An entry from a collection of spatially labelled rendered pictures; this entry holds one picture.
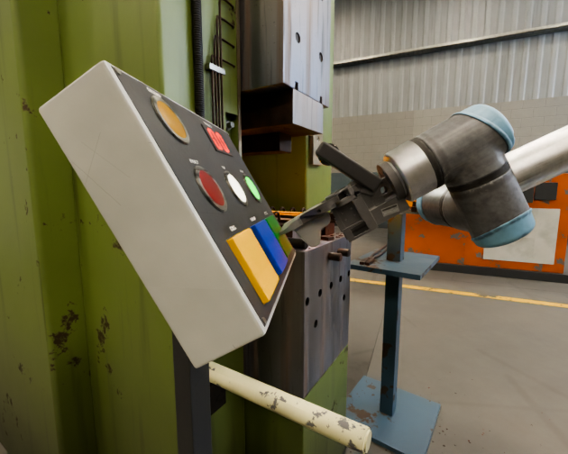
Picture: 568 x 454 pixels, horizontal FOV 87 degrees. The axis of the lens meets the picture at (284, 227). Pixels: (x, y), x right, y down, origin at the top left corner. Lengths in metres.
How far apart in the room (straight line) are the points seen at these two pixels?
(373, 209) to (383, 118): 8.21
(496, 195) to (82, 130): 0.53
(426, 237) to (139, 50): 4.07
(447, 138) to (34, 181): 1.00
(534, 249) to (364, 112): 5.58
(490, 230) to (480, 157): 0.12
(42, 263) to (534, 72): 8.97
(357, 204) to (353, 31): 9.12
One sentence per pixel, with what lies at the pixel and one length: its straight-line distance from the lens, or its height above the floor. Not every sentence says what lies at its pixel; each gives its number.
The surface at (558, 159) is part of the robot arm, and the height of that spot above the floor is 1.14.
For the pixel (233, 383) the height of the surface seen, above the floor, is 0.63.
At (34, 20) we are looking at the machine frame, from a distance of 1.18.
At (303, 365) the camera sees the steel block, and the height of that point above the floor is 0.58.
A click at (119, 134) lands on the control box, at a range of 0.31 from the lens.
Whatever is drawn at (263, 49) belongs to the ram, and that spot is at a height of 1.46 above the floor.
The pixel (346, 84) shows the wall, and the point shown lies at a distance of 9.11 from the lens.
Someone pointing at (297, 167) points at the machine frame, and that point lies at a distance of 1.28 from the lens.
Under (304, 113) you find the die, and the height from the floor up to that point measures 1.31.
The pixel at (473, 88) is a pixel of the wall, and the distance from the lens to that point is 8.82.
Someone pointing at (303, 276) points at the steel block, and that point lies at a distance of 0.86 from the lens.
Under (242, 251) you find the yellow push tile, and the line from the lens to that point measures 0.30.
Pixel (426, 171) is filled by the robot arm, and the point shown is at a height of 1.11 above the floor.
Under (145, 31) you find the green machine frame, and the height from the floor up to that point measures 1.43.
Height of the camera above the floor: 1.09
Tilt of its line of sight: 7 degrees down
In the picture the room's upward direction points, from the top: straight up
